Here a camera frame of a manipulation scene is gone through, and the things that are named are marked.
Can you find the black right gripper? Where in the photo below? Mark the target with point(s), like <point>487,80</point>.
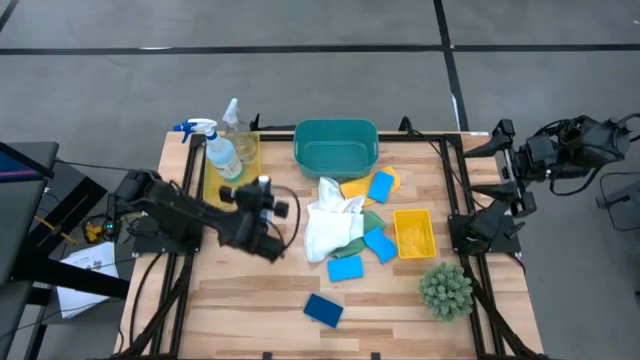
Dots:
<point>509,170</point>

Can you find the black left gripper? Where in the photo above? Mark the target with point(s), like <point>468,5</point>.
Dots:
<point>250,200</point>

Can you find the white cloth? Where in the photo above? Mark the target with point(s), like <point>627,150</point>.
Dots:
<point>330,230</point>

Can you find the yellow cloth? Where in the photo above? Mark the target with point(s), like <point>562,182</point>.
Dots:
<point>355,190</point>

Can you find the light blue rectangular sponge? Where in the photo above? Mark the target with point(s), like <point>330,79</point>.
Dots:
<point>381,187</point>
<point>345,269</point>

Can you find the green cloth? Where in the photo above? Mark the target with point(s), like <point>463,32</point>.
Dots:
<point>372,220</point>

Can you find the dark blue scrub sponge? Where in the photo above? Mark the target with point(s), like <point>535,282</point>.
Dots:
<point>323,310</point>

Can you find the light blue wavy sponge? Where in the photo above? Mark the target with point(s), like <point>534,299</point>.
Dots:
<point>381,245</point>

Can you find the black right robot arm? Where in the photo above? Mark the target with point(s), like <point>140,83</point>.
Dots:
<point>595,140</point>

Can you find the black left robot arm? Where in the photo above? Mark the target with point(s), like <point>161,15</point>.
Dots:
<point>190,210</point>

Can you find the yellow translucent plastic tray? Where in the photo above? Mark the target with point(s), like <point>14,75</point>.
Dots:
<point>215,190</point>

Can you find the white spray bottle blue trigger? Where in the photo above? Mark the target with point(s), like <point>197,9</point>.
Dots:
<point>225,160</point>

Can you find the clear spray bottle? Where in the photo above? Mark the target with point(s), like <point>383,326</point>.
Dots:
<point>247,142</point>

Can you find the teal plastic bin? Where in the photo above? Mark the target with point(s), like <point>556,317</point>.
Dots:
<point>335,155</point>

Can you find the yellow mesh plastic basket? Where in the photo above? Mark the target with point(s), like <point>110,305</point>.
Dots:
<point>414,235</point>

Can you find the artificial green plant in pot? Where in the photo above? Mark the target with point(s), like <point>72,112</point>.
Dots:
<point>445,292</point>

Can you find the white paper sheets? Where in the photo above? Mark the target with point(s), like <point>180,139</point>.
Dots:
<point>95,260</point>

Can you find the dark side table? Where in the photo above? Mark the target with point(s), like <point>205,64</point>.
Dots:
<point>20,225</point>

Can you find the right wrist camera housing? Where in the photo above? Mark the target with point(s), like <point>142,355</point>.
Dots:
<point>537,152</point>

